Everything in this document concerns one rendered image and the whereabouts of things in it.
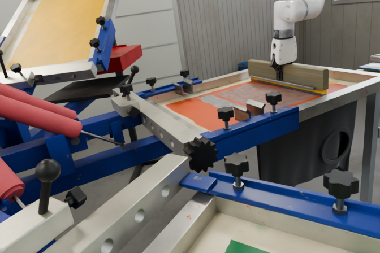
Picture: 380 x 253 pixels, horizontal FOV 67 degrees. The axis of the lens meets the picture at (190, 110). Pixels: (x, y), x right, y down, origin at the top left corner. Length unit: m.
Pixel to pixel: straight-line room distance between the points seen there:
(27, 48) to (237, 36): 3.36
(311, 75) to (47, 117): 0.86
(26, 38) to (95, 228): 1.40
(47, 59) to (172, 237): 1.20
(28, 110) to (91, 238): 0.45
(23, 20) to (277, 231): 1.71
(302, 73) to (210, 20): 3.28
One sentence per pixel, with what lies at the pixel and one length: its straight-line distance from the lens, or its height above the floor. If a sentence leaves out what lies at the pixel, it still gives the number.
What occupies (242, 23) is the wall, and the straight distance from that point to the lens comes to 4.53.
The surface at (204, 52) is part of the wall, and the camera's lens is 4.33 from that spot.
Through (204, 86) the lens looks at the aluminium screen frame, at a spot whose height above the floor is 0.97.
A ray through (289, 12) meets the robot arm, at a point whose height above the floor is 1.25.
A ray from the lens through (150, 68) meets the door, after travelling 4.12.
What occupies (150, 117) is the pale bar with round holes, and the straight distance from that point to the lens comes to 0.81.
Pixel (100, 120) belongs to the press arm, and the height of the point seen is 1.04.
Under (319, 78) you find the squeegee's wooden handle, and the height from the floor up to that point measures 1.02.
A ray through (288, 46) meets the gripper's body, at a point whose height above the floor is 1.13.
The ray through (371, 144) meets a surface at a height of 0.60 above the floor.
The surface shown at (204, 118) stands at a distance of 0.98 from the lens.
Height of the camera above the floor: 1.31
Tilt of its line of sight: 19 degrees down
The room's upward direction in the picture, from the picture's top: 8 degrees counter-clockwise
